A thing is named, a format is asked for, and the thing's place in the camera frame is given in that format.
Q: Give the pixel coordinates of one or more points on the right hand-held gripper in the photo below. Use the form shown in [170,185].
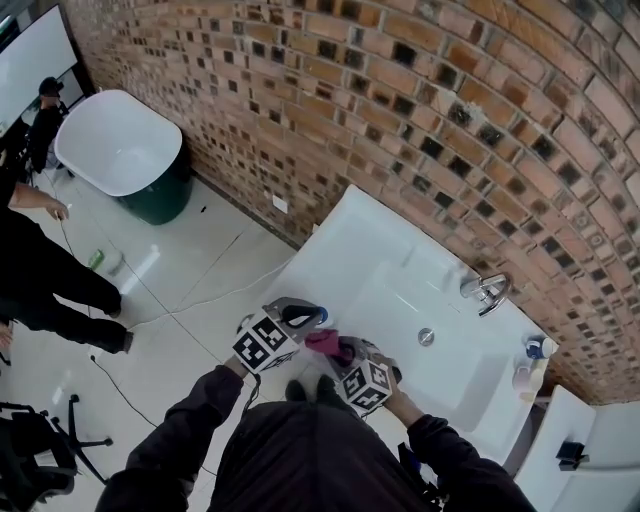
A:
[367,385]

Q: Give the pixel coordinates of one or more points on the pink cloth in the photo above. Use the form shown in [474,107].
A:
[322,342]

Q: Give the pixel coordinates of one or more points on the white round lid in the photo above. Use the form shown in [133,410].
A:
[113,262]

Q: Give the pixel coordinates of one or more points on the chrome faucet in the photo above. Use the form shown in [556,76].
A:
[487,292]

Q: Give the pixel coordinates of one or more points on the white wall outlet plate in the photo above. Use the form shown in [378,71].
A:
[280,204]

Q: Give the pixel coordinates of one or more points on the small black device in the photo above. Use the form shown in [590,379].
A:
[571,454]

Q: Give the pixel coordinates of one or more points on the white ceramic sink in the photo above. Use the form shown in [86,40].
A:
[360,250]

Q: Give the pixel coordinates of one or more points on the person's dark top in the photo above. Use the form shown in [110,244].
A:
[310,460]

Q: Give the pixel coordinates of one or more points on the person's left shoe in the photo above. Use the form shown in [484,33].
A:
[296,391]

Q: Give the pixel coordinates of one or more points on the white power adapter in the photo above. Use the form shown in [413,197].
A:
[95,357]

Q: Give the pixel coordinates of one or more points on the person's shoe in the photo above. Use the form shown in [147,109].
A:
[327,390]
[296,391]

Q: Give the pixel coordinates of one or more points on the white and green bathtub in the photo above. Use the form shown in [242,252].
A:
[115,145]

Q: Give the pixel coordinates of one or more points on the blue spray bottle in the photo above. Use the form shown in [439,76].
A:
[323,315]

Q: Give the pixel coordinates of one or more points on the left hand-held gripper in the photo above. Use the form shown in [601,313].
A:
[262,345]

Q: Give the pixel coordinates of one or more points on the person's right forearm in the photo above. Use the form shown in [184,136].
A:
[430,435]

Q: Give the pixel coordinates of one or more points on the person's left forearm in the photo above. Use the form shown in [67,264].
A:
[195,405]

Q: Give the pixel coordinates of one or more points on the white toilet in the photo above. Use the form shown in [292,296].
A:
[565,415]

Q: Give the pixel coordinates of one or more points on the green packet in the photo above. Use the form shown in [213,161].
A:
[96,258]

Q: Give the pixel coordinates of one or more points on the pink cup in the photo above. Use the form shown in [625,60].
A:
[522,380]

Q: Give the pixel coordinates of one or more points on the chrome sink drain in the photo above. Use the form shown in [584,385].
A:
[426,336]

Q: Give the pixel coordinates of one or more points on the person's right shoe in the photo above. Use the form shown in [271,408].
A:
[327,390]

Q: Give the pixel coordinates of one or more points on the black office chair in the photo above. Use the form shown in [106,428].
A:
[40,455]

